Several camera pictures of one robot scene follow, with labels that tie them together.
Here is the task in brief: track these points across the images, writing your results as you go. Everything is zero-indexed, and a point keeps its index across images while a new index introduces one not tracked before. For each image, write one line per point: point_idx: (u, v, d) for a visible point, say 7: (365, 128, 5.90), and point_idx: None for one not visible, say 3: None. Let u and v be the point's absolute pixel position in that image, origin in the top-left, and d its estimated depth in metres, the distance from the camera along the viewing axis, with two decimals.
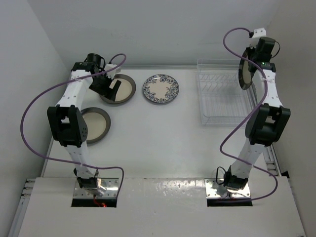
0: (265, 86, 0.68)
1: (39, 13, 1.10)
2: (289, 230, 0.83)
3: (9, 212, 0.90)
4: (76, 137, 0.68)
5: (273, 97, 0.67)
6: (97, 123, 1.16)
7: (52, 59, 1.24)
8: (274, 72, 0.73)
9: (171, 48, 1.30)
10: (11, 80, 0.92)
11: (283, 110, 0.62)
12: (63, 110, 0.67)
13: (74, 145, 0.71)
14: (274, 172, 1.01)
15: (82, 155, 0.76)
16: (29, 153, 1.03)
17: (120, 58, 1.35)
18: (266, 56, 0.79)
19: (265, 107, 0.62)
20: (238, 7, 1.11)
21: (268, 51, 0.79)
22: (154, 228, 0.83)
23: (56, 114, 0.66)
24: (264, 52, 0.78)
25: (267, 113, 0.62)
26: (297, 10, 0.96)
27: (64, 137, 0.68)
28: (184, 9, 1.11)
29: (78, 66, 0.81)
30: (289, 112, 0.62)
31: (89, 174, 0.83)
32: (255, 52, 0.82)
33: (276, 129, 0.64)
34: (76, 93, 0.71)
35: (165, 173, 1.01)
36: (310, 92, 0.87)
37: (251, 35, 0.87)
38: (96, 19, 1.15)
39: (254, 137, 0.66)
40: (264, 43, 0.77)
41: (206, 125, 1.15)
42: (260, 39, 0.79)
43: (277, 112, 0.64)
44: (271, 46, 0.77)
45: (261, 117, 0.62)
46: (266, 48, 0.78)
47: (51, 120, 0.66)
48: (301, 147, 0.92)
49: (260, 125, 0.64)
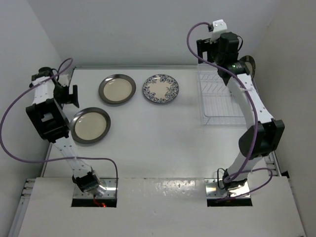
0: (249, 98, 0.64)
1: (39, 13, 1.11)
2: (289, 230, 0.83)
3: (10, 211, 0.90)
4: (64, 128, 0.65)
5: (261, 109, 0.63)
6: (96, 123, 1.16)
7: (52, 59, 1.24)
8: (249, 75, 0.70)
9: (171, 48, 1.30)
10: (11, 79, 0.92)
11: (276, 124, 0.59)
12: (41, 106, 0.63)
13: (62, 137, 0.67)
14: (274, 172, 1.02)
15: (73, 148, 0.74)
16: (29, 152, 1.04)
17: (86, 55, 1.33)
18: (233, 55, 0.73)
19: (260, 127, 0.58)
20: (237, 6, 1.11)
21: (235, 50, 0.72)
22: (154, 228, 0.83)
23: (36, 112, 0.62)
24: (231, 51, 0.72)
25: (262, 133, 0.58)
26: (296, 10, 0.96)
27: (51, 132, 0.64)
28: (183, 8, 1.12)
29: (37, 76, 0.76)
30: (282, 123, 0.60)
31: (85, 170, 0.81)
32: (219, 51, 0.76)
33: (273, 141, 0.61)
34: (47, 91, 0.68)
35: (165, 173, 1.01)
36: (308, 92, 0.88)
37: (211, 28, 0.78)
38: (96, 19, 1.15)
39: (253, 154, 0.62)
40: (228, 43, 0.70)
41: (206, 124, 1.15)
42: (223, 38, 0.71)
43: (270, 125, 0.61)
44: (236, 44, 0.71)
45: (258, 137, 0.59)
46: (231, 48, 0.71)
47: (33, 119, 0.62)
48: (301, 146, 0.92)
49: (258, 144, 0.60)
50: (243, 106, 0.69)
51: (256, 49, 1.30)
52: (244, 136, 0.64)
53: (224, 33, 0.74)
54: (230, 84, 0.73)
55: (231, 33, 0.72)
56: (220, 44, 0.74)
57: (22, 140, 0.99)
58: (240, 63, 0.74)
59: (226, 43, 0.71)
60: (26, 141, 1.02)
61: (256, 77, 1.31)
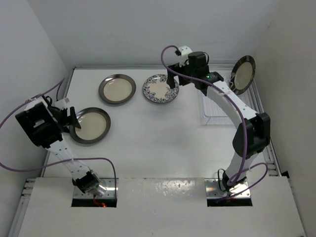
0: (230, 100, 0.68)
1: (39, 13, 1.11)
2: (289, 230, 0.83)
3: (10, 211, 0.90)
4: (56, 132, 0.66)
5: (244, 107, 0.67)
6: (96, 122, 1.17)
7: (52, 59, 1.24)
8: (223, 81, 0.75)
9: (171, 48, 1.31)
10: (11, 79, 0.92)
11: (262, 117, 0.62)
12: (31, 113, 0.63)
13: (56, 140, 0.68)
14: (274, 172, 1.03)
15: (68, 150, 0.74)
16: (29, 152, 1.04)
17: (87, 55, 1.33)
18: (204, 68, 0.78)
19: (248, 123, 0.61)
20: (238, 6, 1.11)
21: (205, 64, 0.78)
22: (154, 228, 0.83)
23: (27, 118, 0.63)
24: (201, 65, 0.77)
25: (251, 129, 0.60)
26: (296, 9, 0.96)
27: (43, 137, 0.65)
28: (184, 8, 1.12)
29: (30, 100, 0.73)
30: (267, 116, 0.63)
31: (83, 171, 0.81)
32: (190, 70, 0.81)
33: (264, 135, 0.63)
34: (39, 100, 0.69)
35: (165, 173, 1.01)
36: (309, 92, 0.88)
37: (179, 53, 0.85)
38: (97, 19, 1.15)
39: (249, 154, 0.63)
40: (197, 59, 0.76)
41: (206, 125, 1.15)
42: (190, 56, 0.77)
43: (256, 120, 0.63)
44: (204, 58, 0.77)
45: (250, 134, 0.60)
46: (201, 62, 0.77)
47: (24, 126, 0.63)
48: (300, 146, 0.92)
49: (253, 141, 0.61)
50: (227, 110, 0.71)
51: (256, 49, 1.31)
52: (235, 138, 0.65)
53: (191, 52, 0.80)
54: (209, 94, 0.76)
55: (197, 52, 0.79)
56: (189, 62, 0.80)
57: (22, 140, 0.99)
58: (213, 73, 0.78)
59: (195, 59, 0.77)
60: (25, 142, 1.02)
61: (256, 77, 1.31)
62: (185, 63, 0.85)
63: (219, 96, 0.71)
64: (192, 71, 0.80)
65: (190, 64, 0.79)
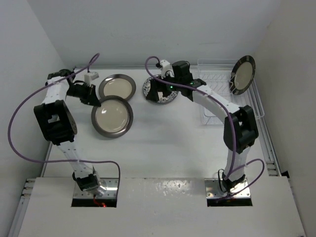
0: (214, 100, 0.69)
1: (39, 14, 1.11)
2: (289, 230, 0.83)
3: (10, 211, 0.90)
4: (69, 133, 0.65)
5: (227, 103, 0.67)
6: (115, 121, 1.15)
7: (52, 59, 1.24)
8: (206, 85, 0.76)
9: (171, 48, 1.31)
10: (11, 79, 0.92)
11: (246, 109, 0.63)
12: (50, 107, 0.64)
13: (67, 140, 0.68)
14: (274, 172, 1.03)
15: (76, 151, 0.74)
16: (28, 152, 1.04)
17: (86, 55, 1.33)
18: (188, 76, 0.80)
19: (234, 117, 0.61)
20: (237, 7, 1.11)
21: (188, 72, 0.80)
22: (154, 228, 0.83)
23: (44, 111, 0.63)
24: (185, 72, 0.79)
25: (237, 121, 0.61)
26: (296, 10, 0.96)
27: (55, 134, 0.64)
28: (184, 8, 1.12)
29: (53, 75, 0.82)
30: (250, 107, 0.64)
31: (87, 172, 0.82)
32: (175, 79, 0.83)
33: (252, 127, 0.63)
34: (58, 91, 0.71)
35: (165, 173, 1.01)
36: (308, 93, 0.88)
37: (160, 65, 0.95)
38: (96, 19, 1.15)
39: (240, 147, 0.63)
40: (180, 68, 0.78)
41: (206, 125, 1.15)
42: (174, 65, 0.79)
43: (241, 113, 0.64)
44: (186, 66, 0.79)
45: (236, 127, 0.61)
46: (184, 70, 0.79)
47: (39, 120, 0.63)
48: (300, 147, 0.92)
49: (241, 134, 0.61)
50: (214, 109, 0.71)
51: (256, 49, 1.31)
52: (224, 135, 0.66)
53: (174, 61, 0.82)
54: (194, 99, 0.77)
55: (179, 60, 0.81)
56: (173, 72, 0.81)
57: (22, 140, 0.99)
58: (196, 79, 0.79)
59: (178, 69, 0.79)
60: (26, 142, 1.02)
61: (256, 77, 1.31)
62: (166, 74, 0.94)
63: (204, 97, 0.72)
64: (177, 80, 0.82)
65: (175, 73, 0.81)
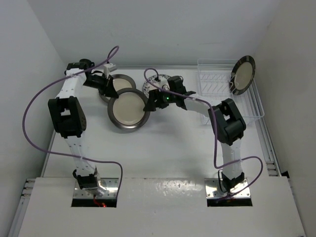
0: (199, 100, 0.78)
1: (39, 14, 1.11)
2: (289, 230, 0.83)
3: (10, 211, 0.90)
4: (77, 128, 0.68)
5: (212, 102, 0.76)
6: (127, 116, 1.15)
7: (52, 59, 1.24)
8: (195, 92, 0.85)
9: (171, 48, 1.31)
10: (12, 79, 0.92)
11: (227, 102, 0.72)
12: (62, 101, 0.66)
13: (74, 136, 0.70)
14: (274, 172, 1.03)
15: (82, 148, 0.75)
16: (28, 153, 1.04)
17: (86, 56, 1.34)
18: (181, 89, 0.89)
19: (215, 108, 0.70)
20: (237, 7, 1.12)
21: (181, 86, 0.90)
22: (154, 228, 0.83)
23: (57, 105, 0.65)
24: (178, 87, 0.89)
25: (219, 112, 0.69)
26: (296, 10, 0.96)
27: (65, 127, 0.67)
28: (184, 9, 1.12)
29: (72, 65, 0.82)
30: (231, 100, 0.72)
31: (88, 172, 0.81)
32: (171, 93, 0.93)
33: (236, 117, 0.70)
34: (73, 86, 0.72)
35: (165, 173, 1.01)
36: (308, 92, 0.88)
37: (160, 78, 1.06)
38: (96, 19, 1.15)
39: (229, 137, 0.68)
40: (175, 83, 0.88)
41: (206, 125, 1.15)
42: (170, 81, 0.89)
43: (225, 106, 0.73)
44: (180, 81, 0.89)
45: (218, 117, 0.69)
46: (178, 84, 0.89)
47: (52, 113, 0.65)
48: (300, 147, 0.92)
49: (225, 123, 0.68)
50: (203, 110, 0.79)
51: (256, 49, 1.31)
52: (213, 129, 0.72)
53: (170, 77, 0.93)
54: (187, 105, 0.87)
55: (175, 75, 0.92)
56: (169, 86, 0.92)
57: (23, 140, 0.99)
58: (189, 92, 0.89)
59: (173, 84, 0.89)
60: (26, 142, 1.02)
61: (256, 77, 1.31)
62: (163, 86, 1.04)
63: (193, 101, 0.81)
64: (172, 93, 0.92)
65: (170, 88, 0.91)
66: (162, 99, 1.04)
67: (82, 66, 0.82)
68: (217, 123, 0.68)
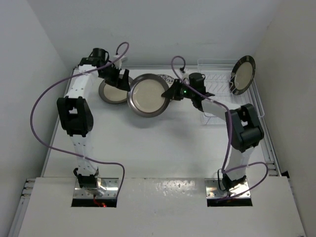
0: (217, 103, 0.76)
1: (40, 13, 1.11)
2: (289, 230, 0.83)
3: (10, 211, 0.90)
4: (84, 128, 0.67)
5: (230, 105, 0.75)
6: (144, 101, 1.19)
7: (52, 59, 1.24)
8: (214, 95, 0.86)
9: (172, 48, 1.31)
10: (11, 79, 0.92)
11: (247, 108, 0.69)
12: (71, 101, 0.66)
13: (80, 135, 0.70)
14: (274, 172, 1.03)
15: (86, 147, 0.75)
16: (29, 152, 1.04)
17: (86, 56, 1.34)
18: (202, 89, 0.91)
19: (233, 112, 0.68)
20: (238, 7, 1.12)
21: (202, 86, 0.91)
22: (154, 228, 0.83)
23: (65, 105, 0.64)
24: (200, 87, 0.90)
25: (236, 116, 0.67)
26: (296, 10, 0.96)
27: (72, 126, 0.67)
28: (184, 8, 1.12)
29: (85, 61, 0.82)
30: (252, 106, 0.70)
31: (89, 171, 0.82)
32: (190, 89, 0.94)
33: (255, 124, 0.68)
34: (84, 85, 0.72)
35: (165, 173, 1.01)
36: (309, 93, 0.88)
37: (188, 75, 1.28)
38: (96, 19, 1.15)
39: (243, 144, 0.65)
40: (195, 81, 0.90)
41: (206, 125, 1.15)
42: (190, 78, 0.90)
43: (243, 111, 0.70)
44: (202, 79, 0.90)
45: (235, 121, 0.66)
46: (199, 84, 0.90)
47: (60, 111, 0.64)
48: (300, 146, 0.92)
49: (242, 129, 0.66)
50: (219, 112, 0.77)
51: (256, 49, 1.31)
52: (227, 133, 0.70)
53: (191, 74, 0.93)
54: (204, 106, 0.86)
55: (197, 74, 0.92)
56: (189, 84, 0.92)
57: (23, 140, 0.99)
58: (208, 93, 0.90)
59: (194, 82, 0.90)
60: (27, 141, 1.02)
61: (256, 77, 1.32)
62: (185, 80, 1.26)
63: (210, 102, 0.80)
64: None
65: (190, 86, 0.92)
66: (178, 92, 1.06)
67: (95, 63, 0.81)
68: (234, 128, 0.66)
